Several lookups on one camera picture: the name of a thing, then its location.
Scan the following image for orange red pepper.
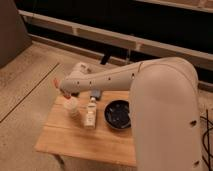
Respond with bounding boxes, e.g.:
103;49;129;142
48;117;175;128
53;78;59;88

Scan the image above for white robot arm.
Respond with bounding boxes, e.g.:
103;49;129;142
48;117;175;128
59;57;203;171

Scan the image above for black ceramic bowl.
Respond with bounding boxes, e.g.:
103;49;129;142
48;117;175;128
104;100;131;130

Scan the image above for white ceramic cup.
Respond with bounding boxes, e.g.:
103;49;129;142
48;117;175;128
63;97;79;118

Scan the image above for blue sponge block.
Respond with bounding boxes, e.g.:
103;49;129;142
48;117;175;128
90;90;102;99

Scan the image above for white plastic bottle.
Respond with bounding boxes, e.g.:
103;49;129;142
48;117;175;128
84;97;97;129

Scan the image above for wooden table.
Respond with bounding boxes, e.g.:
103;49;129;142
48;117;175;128
35;91;136;167

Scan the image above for white metal railing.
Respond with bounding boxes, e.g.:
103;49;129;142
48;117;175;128
19;10;213;71

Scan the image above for black cables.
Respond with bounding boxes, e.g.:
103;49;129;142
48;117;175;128
199;109;213;171

